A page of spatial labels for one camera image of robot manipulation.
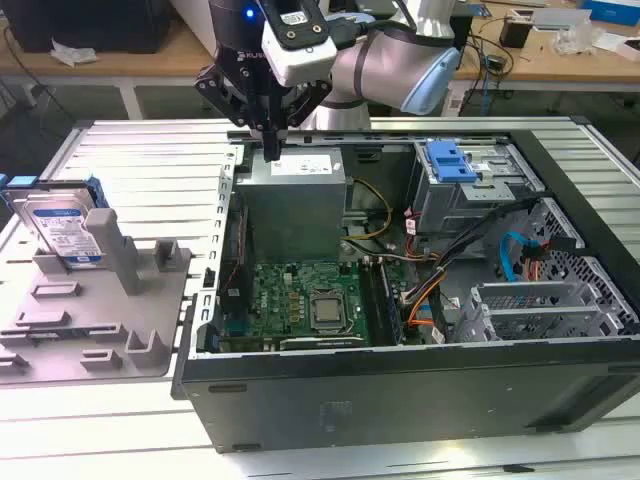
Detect green motherboard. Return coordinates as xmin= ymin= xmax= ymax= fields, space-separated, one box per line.
xmin=219 ymin=257 xmax=409 ymax=351

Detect silver CPU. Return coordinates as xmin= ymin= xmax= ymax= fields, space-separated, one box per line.
xmin=313 ymin=298 xmax=343 ymax=323

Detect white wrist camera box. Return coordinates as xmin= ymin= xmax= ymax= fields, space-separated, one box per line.
xmin=259 ymin=0 xmax=337 ymax=87

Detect grey plastic parts rack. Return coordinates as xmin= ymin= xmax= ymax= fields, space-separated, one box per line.
xmin=0 ymin=208 xmax=195 ymax=387

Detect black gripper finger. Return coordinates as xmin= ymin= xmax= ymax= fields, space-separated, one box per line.
xmin=273 ymin=78 xmax=332 ymax=162
xmin=193 ymin=63 xmax=275 ymax=162

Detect blue data wire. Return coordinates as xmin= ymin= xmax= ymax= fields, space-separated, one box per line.
xmin=498 ymin=231 xmax=541 ymax=285

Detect clear plastic bag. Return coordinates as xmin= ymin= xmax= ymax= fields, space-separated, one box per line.
xmin=552 ymin=22 xmax=607 ymax=56

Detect grey power supply unit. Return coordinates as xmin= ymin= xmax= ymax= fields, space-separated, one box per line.
xmin=233 ymin=146 xmax=348 ymax=264

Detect black camera cable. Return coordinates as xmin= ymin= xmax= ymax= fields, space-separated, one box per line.
xmin=324 ymin=12 xmax=374 ymax=51

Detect orange data wire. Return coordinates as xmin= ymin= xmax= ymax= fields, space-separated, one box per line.
xmin=405 ymin=284 xmax=446 ymax=330

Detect white small carton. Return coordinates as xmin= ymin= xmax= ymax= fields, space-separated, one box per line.
xmin=594 ymin=32 xmax=640 ymax=62

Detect hard disk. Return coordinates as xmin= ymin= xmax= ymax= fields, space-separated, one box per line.
xmin=0 ymin=173 xmax=109 ymax=274

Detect black tower box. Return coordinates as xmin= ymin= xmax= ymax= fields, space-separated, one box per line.
xmin=449 ymin=14 xmax=475 ymax=51

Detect small black box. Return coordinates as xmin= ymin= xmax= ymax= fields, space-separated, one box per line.
xmin=499 ymin=16 xmax=532 ymax=50

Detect black case fan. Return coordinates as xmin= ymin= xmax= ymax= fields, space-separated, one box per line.
xmin=219 ymin=202 xmax=251 ymax=321

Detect white printer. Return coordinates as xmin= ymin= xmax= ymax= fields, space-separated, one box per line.
xmin=172 ymin=0 xmax=214 ymax=54

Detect grey flat box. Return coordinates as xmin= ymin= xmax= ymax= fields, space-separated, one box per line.
xmin=529 ymin=7 xmax=592 ymax=32

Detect yellow and black wire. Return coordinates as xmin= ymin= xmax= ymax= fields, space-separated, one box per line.
xmin=342 ymin=175 xmax=395 ymax=246

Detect CPU socket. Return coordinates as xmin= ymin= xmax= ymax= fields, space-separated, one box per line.
xmin=307 ymin=291 xmax=350 ymax=334

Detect multicolour power wire black plug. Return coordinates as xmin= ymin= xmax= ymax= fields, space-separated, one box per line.
xmin=518 ymin=235 xmax=586 ymax=284

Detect blue plastic latch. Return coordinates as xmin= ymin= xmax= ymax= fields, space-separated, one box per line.
xmin=424 ymin=141 xmax=476 ymax=185

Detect black RAM slot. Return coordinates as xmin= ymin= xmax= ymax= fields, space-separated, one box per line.
xmin=358 ymin=258 xmax=384 ymax=346

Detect wooden desk white legs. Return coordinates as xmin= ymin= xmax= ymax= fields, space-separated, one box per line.
xmin=0 ymin=0 xmax=640 ymax=121

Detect RAM stick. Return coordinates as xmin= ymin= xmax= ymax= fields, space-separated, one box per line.
xmin=0 ymin=327 xmax=124 ymax=347
xmin=377 ymin=260 xmax=405 ymax=347

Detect large black box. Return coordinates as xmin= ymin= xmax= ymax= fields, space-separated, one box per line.
xmin=4 ymin=0 xmax=171 ymax=55

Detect grey metal drive cage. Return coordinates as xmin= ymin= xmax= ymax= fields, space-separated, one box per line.
xmin=405 ymin=139 xmax=547 ymax=254

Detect black PC case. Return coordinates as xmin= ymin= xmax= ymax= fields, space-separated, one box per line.
xmin=170 ymin=115 xmax=640 ymax=455

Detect metal disk bay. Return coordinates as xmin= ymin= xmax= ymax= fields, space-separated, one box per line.
xmin=452 ymin=280 xmax=631 ymax=346

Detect black wire bundle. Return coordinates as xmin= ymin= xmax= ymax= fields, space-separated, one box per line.
xmin=399 ymin=197 xmax=539 ymax=346

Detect blue cardboard box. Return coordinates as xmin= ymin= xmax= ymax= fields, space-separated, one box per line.
xmin=582 ymin=0 xmax=640 ymax=21

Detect blue network cable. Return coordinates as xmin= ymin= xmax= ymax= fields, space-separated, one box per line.
xmin=478 ymin=47 xmax=494 ymax=117

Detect crumpled white paper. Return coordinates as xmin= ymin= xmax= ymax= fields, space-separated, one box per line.
xmin=49 ymin=39 xmax=100 ymax=69

